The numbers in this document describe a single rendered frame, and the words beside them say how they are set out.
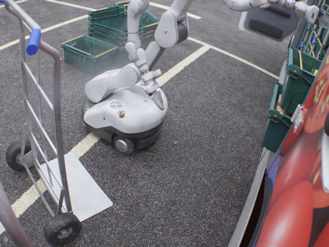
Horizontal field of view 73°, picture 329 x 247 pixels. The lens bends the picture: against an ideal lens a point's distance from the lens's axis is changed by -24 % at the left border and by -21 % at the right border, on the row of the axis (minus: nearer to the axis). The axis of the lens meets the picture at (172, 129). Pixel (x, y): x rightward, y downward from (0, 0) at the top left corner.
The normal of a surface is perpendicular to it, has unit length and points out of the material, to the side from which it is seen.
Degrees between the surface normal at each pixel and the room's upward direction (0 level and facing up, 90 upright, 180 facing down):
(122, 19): 93
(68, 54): 93
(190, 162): 0
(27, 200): 0
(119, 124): 91
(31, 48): 90
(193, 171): 0
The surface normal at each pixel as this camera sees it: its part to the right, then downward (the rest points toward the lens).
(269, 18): -0.06, 0.61
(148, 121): 0.63, 0.07
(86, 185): 0.21, -0.75
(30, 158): 0.68, 0.58
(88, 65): -0.46, 0.48
